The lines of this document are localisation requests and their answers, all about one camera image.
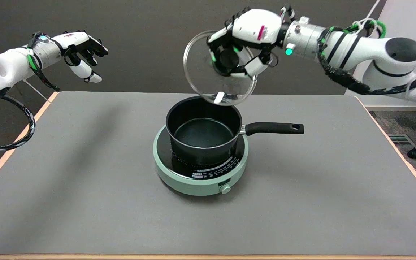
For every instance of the grey table mat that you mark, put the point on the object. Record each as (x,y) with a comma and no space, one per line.
(85,180)

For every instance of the floor vent grille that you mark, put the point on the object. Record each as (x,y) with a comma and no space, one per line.
(401,140)

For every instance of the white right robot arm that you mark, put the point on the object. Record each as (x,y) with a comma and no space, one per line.
(374,74)

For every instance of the green induction cooker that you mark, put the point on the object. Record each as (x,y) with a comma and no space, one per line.
(179,178)

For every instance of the glass pot lid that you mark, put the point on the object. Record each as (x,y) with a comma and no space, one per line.
(197,72)

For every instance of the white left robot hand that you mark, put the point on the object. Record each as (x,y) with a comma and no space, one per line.
(76,39)

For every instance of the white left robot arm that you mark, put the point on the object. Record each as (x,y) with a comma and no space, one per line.
(9,65)

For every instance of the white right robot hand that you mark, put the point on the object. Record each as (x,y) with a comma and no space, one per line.
(255,25)

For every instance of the black caster wheel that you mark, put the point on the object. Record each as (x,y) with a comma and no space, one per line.
(413,153)

